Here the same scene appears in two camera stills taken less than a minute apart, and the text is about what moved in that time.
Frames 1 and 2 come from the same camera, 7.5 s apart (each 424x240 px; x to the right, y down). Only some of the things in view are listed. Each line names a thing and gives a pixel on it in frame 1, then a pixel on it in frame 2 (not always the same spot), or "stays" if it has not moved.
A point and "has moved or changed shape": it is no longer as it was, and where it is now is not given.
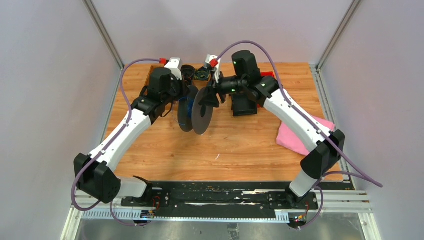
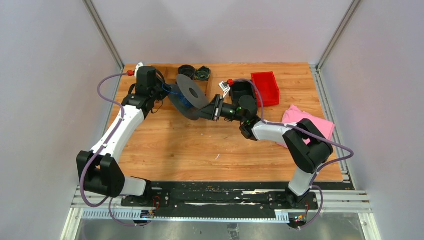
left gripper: x=185 y=89 -> x=165 y=86
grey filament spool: x=192 y=114 has moved or changed shape
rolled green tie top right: x=202 y=73 stays
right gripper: x=209 y=99 -> x=212 y=111
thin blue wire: x=190 y=102 has moved or changed shape
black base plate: x=219 y=200 stays
